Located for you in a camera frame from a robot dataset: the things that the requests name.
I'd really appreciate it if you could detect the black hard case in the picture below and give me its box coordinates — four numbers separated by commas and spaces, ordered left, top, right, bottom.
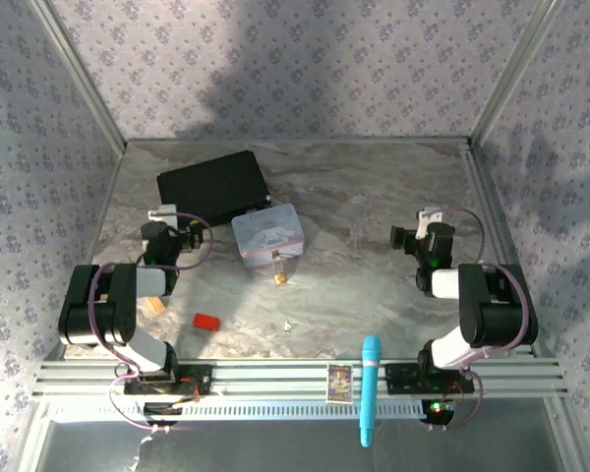
156, 149, 273, 229

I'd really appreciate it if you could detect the pastel cartoon tin box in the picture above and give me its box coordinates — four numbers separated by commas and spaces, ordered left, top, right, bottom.
230, 203, 307, 269

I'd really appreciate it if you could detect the red block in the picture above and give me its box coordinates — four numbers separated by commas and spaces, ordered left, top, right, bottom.
192, 312, 222, 332

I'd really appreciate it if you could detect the blue toy microphone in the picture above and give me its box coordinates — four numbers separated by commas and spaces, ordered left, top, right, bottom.
358, 335, 384, 448

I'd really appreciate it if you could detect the trading card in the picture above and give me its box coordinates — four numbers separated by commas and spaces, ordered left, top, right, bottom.
325, 363, 353, 405

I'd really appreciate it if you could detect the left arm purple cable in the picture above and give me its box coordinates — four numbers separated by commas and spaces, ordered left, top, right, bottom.
88, 211, 214, 435

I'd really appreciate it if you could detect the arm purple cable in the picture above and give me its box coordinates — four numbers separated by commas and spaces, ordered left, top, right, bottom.
88, 211, 214, 435
424, 206, 531, 433

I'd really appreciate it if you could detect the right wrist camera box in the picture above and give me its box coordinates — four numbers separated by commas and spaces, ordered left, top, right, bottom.
416, 206, 446, 236

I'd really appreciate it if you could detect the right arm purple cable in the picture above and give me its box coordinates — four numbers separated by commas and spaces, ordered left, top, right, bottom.
424, 206, 531, 433

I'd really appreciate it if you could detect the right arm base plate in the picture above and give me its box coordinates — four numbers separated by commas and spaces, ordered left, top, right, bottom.
383, 362, 476, 395

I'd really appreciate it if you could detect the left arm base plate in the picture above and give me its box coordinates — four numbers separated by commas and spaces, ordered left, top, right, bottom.
123, 365, 213, 397

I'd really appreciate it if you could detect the aluminium frame rail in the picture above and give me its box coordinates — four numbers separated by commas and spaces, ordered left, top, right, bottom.
30, 358, 569, 397

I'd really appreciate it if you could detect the slotted cable duct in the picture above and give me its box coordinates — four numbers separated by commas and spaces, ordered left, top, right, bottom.
47, 398, 430, 424

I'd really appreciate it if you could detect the left aluminium frame post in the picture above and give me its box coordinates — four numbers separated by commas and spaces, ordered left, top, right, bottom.
28, 0, 129, 149

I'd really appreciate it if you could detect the aluminium frame post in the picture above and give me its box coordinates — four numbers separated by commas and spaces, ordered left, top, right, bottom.
468, 0, 564, 147
28, 0, 129, 149

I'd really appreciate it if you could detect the right aluminium frame post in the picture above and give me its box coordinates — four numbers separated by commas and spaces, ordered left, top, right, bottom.
468, 0, 564, 147

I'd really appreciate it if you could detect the white string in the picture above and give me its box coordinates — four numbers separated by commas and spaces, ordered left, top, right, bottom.
129, 434, 151, 469

